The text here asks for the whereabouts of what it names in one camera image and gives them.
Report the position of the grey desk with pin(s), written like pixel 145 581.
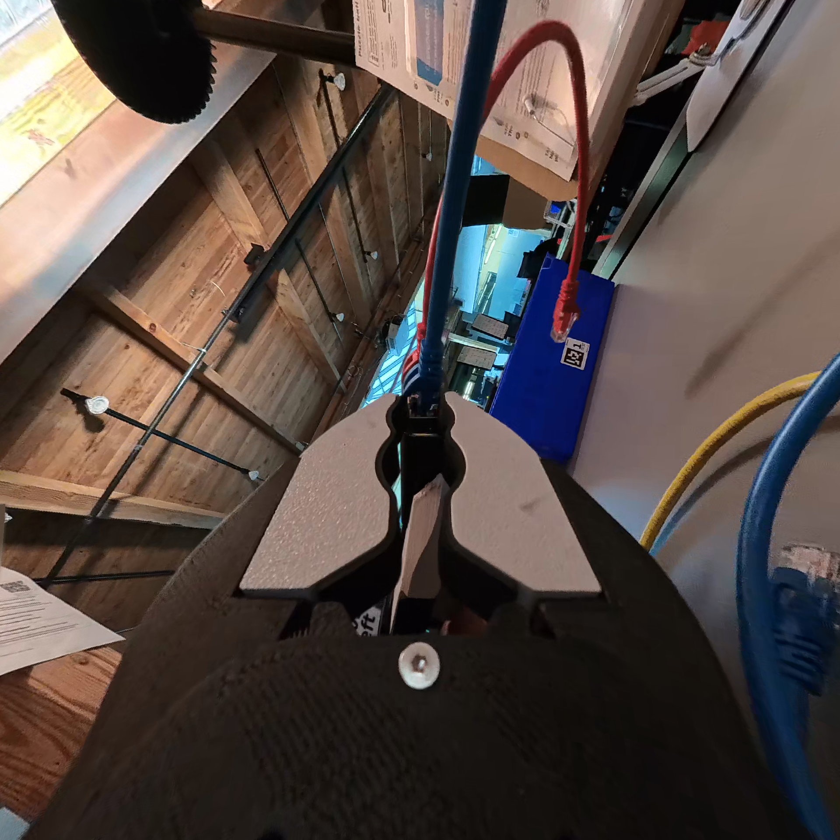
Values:
pixel 722 262

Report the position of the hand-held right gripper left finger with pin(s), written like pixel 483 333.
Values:
pixel 321 512

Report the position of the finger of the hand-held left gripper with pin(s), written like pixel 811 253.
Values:
pixel 423 544

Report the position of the ceiling track spot lamps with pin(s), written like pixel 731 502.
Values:
pixel 97 405

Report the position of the blue plastic bin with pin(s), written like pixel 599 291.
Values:
pixel 531 394

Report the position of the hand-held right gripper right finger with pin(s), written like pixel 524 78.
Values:
pixel 525 518

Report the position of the black network splitter box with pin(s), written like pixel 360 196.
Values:
pixel 420 453

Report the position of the printed instruction sheet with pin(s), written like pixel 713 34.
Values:
pixel 525 98

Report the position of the white printed paper sheet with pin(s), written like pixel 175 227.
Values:
pixel 39 623

